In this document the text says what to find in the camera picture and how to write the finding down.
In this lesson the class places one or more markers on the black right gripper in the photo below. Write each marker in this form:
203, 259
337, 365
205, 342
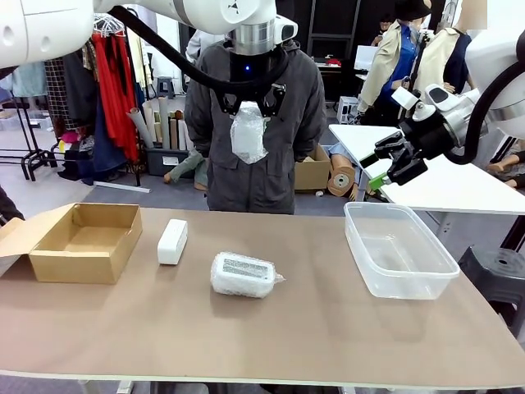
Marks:
430, 135

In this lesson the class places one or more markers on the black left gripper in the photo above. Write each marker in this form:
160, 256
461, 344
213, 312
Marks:
251, 74

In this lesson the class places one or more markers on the bubble-wrapped white clock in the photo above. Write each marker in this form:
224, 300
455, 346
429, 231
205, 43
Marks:
248, 137

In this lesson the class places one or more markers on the unwrapped white clock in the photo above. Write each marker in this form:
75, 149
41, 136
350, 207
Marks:
173, 240

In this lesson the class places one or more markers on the bubble-wrapped clock showing display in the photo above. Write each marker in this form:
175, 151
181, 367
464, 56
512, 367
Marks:
244, 274

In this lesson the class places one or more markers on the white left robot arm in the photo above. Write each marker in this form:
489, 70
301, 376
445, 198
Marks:
82, 24

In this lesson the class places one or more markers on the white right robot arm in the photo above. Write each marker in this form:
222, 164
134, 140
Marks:
496, 74

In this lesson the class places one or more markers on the person in dark grey jacket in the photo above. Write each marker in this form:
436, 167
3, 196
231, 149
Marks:
295, 102

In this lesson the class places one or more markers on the lying mannequin under table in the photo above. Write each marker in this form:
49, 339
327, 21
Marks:
340, 151

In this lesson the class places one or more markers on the white table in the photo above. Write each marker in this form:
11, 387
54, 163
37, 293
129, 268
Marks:
451, 189

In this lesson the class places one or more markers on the white crate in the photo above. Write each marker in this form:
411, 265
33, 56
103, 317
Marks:
348, 108

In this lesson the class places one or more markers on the bystander in grey hoodie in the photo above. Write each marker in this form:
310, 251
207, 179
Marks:
197, 43

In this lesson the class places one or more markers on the brown cardboard tube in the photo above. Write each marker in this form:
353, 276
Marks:
174, 131

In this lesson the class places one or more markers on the brown cardboard carton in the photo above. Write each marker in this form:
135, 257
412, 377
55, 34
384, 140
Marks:
312, 172

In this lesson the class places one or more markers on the grey step stool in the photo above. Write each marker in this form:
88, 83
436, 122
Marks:
165, 87

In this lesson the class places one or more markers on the pale green paper roll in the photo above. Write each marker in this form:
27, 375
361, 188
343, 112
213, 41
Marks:
164, 123

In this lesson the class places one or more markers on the red item on desk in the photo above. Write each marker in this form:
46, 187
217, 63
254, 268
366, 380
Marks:
333, 62

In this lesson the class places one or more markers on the mannequin beige jacket blue shirt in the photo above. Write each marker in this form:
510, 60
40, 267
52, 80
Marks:
393, 61

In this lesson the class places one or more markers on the clear plastic container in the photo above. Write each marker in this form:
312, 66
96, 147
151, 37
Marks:
398, 254

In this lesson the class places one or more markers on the black tripod pole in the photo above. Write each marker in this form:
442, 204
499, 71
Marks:
418, 57

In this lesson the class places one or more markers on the cream paper roll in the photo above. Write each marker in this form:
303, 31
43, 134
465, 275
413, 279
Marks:
149, 119

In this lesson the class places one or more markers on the dark storage bin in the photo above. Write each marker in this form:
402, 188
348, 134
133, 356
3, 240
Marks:
164, 162

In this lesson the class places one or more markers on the mannequin cream jacket navy top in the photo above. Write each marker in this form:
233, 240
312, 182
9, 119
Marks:
447, 53

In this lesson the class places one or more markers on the grey paper roll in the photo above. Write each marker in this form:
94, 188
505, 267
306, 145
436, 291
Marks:
139, 127

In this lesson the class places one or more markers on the bystander holding phone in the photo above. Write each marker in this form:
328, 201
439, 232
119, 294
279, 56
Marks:
381, 30

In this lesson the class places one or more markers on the red dress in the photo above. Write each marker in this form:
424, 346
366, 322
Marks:
112, 94

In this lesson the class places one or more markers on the black mannequin hat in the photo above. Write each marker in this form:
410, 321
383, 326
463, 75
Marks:
414, 9

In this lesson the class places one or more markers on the black plastic stool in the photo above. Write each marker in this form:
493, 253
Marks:
496, 271

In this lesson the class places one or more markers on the navy hanging garment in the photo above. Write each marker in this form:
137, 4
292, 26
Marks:
107, 147

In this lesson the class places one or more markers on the white bar on floor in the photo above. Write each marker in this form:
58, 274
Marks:
123, 187

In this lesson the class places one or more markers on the black hanging garment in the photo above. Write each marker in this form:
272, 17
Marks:
80, 90

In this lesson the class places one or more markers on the checkered dark garment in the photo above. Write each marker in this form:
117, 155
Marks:
57, 94

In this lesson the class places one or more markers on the light blue garment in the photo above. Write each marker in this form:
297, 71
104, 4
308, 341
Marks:
30, 80

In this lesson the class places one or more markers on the open cardboard box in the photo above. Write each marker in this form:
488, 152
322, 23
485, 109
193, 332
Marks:
82, 254

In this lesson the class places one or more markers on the black clothes rack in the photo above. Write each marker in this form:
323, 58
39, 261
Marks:
28, 160

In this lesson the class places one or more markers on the dark-sleeved bystander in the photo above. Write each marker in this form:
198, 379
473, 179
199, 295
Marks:
10, 205

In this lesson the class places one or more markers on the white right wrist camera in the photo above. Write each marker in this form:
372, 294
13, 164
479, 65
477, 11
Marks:
405, 98

